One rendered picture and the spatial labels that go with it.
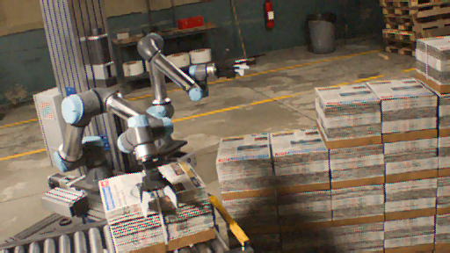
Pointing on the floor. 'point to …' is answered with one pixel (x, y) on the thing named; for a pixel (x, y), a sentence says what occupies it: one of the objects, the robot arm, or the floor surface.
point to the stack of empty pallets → (403, 46)
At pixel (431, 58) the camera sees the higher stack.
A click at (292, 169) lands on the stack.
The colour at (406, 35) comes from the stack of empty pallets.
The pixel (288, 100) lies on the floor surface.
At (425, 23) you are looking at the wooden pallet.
